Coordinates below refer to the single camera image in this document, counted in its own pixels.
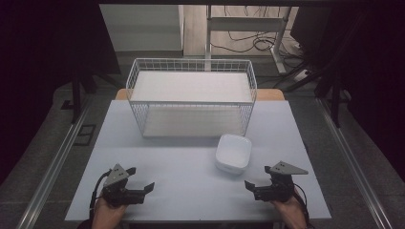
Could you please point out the white metal desk frame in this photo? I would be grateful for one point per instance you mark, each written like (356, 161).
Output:
(245, 24)

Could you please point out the white square bowl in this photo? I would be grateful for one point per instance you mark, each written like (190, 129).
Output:
(234, 153)

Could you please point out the white power strip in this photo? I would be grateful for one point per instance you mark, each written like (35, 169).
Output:
(301, 75)

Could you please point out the black stand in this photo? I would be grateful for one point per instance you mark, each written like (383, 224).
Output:
(336, 101)
(76, 98)

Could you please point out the person's left hand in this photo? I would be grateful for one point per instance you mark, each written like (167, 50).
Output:
(106, 213)

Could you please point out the brown wooden board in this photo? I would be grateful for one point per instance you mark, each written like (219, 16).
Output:
(270, 94)

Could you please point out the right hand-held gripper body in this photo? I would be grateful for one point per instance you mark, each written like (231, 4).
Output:
(281, 186)

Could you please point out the aluminium floor rail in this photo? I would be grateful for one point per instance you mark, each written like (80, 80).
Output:
(52, 168)
(353, 159)

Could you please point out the person's right hand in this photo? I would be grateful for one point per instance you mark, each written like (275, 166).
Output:
(291, 211)

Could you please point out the black curtain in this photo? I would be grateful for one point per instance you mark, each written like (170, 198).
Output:
(41, 47)
(372, 63)

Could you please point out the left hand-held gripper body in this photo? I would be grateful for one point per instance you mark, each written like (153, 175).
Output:
(116, 176)

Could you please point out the white cabinet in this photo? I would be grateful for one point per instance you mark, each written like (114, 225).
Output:
(143, 28)

